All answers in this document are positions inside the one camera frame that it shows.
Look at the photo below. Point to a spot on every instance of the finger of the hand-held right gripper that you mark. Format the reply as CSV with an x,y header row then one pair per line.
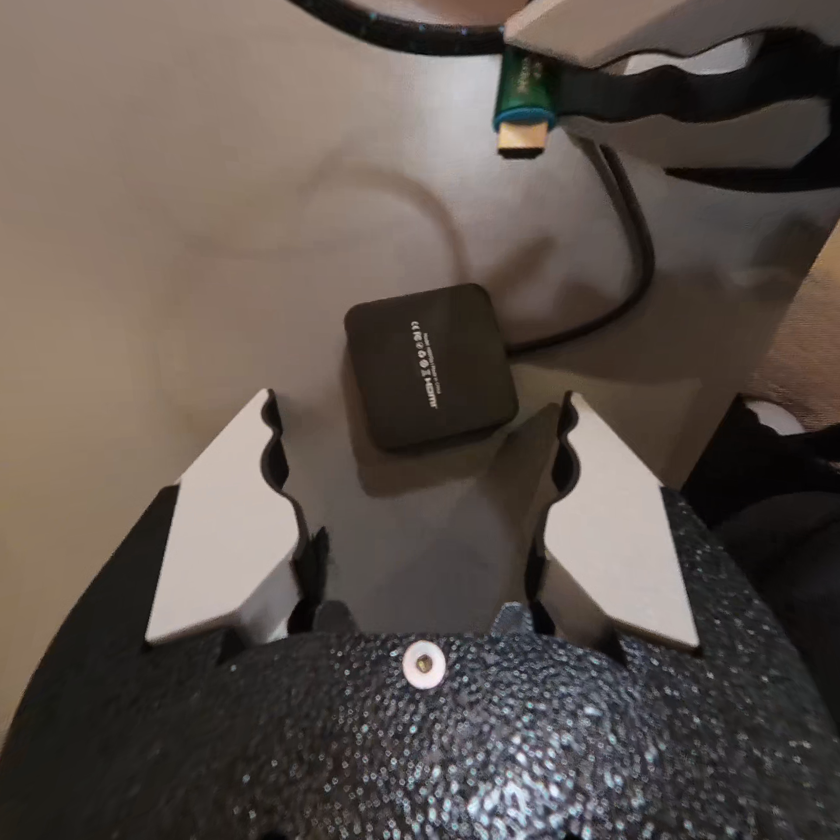
x,y
656,26
722,141

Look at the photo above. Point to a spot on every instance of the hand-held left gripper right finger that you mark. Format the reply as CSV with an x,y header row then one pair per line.
x,y
610,525

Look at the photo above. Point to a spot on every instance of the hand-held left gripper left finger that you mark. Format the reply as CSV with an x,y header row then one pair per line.
x,y
223,525

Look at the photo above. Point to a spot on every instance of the black hdmi adapter box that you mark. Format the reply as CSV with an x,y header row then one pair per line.
x,y
426,367

